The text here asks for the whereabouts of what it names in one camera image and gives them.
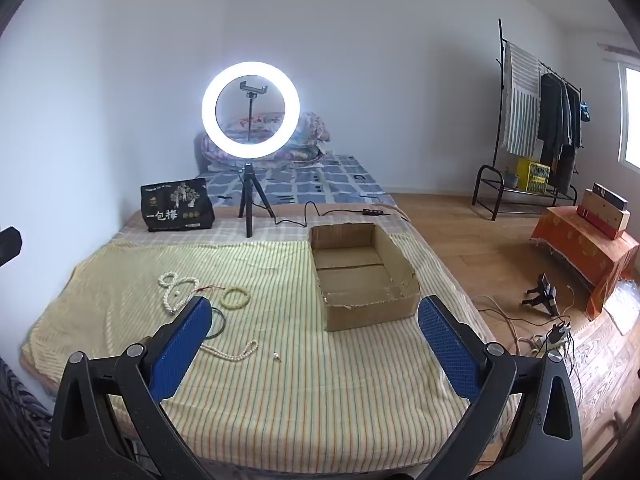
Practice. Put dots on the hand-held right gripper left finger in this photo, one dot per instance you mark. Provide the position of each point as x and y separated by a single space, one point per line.
180 345

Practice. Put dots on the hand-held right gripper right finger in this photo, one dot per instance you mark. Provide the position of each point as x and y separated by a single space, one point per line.
450 350

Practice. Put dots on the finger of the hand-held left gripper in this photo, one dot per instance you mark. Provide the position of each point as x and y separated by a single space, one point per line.
10 245

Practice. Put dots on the dark green bangle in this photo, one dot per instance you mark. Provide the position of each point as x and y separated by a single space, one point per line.
224 321

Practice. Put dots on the light green bangle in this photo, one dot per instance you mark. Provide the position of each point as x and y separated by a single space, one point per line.
236 306

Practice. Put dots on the small black floor tripod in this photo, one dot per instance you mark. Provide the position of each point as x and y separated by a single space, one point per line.
545 295

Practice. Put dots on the power strip with chargers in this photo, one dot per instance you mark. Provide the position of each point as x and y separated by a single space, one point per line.
559 332

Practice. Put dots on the yellow striped blanket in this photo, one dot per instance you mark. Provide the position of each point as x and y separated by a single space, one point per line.
280 410

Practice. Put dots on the black printed snack bag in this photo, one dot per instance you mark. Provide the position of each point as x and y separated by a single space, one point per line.
177 205

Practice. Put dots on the black tripod stand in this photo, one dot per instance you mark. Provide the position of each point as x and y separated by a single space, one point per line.
247 200

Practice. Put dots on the orange box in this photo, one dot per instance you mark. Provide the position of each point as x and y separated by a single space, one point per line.
575 245

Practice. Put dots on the dark patterned cloth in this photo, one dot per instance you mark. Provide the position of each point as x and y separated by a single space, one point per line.
20 420

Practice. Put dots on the clear plastic sheet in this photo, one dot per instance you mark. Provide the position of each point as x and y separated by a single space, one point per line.
625 310

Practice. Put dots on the small grey pot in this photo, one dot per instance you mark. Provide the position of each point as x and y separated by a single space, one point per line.
512 178

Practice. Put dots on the yellow crate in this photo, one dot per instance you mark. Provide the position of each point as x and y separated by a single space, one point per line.
532 175

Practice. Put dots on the red flat box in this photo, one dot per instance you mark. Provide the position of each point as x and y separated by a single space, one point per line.
600 224

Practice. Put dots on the blue patchwork bedsheet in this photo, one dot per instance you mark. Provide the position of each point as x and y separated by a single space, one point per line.
320 180

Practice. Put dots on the dark flat box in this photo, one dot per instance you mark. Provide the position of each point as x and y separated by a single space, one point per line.
610 195

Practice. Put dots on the striped hanging towel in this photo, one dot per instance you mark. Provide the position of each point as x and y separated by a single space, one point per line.
520 110

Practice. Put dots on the folded floral quilt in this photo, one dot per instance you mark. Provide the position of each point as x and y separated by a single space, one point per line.
312 132

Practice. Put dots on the dark hanging clothes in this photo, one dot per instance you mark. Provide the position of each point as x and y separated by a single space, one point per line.
552 120

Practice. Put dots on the black phone holder clip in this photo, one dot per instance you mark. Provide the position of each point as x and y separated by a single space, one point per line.
252 88

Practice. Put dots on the black metal clothes rack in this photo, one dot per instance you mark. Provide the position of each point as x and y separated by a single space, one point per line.
499 85

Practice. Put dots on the bright window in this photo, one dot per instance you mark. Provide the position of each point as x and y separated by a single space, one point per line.
631 120

